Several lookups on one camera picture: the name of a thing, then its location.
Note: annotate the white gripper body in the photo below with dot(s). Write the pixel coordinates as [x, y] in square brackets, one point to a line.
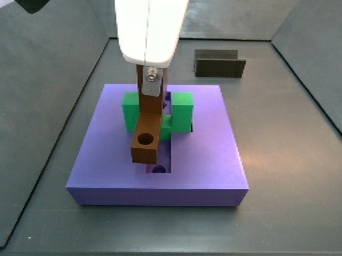
[149, 28]

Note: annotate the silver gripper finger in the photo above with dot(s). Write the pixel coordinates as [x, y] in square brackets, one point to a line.
[153, 76]

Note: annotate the brown T-shaped block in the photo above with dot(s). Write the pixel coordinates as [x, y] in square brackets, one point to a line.
[145, 144]

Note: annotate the black fixture block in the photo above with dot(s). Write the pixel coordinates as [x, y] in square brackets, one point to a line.
[218, 63]

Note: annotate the green U-shaped block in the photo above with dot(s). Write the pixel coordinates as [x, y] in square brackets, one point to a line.
[177, 113]

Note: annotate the purple base block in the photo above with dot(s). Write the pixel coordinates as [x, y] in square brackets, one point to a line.
[205, 173]

